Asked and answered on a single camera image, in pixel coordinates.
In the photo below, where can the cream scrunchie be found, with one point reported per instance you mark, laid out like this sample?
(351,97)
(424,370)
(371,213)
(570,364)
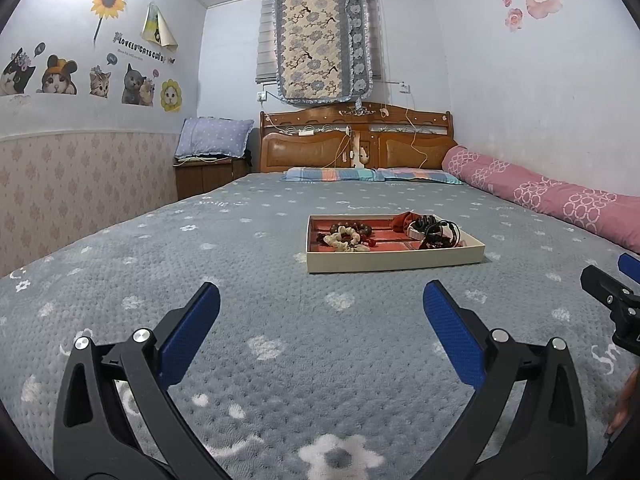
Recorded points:
(340,235)

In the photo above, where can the black white cat sticker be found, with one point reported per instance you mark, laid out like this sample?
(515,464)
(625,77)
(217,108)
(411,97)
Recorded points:
(15,77)

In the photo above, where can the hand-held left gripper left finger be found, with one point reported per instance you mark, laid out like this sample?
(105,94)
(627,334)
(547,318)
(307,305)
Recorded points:
(192,330)

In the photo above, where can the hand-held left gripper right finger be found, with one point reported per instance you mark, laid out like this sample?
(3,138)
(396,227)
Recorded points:
(452,330)

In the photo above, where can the floral hanging quilt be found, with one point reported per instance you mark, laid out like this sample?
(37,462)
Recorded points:
(310,45)

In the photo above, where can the black scrunchie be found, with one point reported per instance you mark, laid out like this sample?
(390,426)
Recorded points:
(426,220)

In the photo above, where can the lettering wall sticker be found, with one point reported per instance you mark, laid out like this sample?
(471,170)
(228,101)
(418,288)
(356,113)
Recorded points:
(142,49)

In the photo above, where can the purple dotted pillow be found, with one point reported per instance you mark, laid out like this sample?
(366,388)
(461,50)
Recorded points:
(212,135)

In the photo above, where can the peeling yellow wall poster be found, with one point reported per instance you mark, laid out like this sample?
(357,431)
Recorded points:
(155,27)

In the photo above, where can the hat cat wall sticker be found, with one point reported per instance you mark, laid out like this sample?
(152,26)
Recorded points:
(56,80)

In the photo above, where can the person's right hand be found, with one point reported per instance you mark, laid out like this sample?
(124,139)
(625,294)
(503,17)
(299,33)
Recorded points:
(621,405)

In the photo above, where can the grey flower bed blanket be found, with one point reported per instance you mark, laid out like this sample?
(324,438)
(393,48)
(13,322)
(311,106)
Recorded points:
(200,270)

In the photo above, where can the wooden nightstand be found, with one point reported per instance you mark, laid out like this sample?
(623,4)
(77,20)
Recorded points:
(205,177)

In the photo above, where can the orange scrunchie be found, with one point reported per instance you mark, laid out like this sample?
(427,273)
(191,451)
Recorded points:
(402,221)

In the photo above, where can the sunflower wall sticker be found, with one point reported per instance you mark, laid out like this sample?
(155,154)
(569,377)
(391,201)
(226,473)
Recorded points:
(107,0)

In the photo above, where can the wooden headboard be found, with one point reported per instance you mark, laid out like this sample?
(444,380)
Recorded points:
(300,147)

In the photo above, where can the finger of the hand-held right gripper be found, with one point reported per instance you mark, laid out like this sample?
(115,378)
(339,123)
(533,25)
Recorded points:
(630,263)
(605,285)

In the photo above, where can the pink patterned bolster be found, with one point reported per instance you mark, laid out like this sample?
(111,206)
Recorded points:
(550,190)

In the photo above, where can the beige tray with red lining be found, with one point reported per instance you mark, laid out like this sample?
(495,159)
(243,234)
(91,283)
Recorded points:
(390,262)

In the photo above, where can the yellow flower cat sticker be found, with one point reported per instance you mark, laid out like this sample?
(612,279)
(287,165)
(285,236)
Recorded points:
(171,95)

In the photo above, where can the tabby kitten wall sticker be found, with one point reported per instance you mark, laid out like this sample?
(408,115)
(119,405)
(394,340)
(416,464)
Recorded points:
(100,84)

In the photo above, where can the cartoon headboard sticker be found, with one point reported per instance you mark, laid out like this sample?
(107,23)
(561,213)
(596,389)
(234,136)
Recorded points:
(361,152)

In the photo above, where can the grey cat wall sticker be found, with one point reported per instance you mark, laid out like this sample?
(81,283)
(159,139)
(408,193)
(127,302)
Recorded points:
(134,85)

